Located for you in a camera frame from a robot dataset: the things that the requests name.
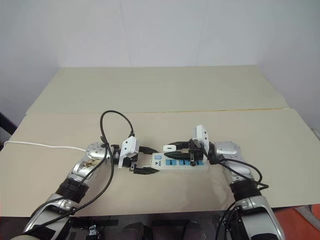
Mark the white power strip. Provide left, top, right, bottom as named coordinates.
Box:
left=149, top=149, right=210, bottom=174

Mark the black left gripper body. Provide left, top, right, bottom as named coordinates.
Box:
left=123, top=145, right=141, bottom=174

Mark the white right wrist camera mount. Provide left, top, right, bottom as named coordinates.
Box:
left=195, top=124, right=210, bottom=161

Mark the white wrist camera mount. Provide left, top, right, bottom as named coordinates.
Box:
left=195, top=124, right=210, bottom=161
left=117, top=136, right=140, bottom=168

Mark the white power strip cord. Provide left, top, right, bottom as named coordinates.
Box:
left=3, top=140, right=88, bottom=152

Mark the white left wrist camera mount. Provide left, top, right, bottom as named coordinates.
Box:
left=117, top=136, right=140, bottom=168

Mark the black furniture piece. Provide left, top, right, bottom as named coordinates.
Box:
left=0, top=111, right=19, bottom=152

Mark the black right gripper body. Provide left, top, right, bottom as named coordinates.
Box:
left=188, top=137, right=204, bottom=167

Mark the dark rounded shape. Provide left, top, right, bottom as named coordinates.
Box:
left=123, top=220, right=154, bottom=240

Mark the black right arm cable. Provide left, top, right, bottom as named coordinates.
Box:
left=198, top=142, right=270, bottom=240

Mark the grey curved tube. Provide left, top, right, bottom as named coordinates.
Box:
left=298, top=204, right=320, bottom=222

